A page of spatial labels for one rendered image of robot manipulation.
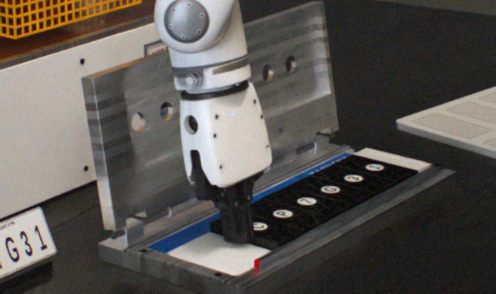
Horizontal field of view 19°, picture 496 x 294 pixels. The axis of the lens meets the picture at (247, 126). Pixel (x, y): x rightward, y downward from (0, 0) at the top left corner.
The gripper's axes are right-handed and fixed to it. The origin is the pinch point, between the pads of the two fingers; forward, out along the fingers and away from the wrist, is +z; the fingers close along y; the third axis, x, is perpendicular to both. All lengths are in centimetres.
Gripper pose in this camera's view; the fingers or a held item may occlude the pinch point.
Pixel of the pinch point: (237, 223)
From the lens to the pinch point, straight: 166.7
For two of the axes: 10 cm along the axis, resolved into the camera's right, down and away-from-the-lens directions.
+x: -7.8, 0.1, 6.3
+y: 6.1, -2.5, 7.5
